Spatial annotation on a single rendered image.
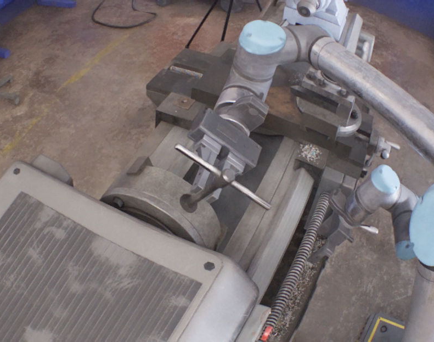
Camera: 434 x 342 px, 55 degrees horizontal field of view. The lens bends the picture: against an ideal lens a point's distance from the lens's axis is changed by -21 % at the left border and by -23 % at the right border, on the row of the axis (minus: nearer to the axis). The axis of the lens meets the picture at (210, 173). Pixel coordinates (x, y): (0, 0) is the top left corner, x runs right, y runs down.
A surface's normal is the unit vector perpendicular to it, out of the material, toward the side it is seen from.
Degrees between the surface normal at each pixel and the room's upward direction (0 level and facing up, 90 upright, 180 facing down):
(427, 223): 83
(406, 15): 90
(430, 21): 90
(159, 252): 0
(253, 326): 0
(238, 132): 33
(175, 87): 0
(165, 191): 11
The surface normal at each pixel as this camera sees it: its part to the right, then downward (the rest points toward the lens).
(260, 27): 0.10, -0.54
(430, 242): -0.88, 0.17
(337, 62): -0.73, -0.17
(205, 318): 0.62, -0.34
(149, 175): -0.04, -0.74
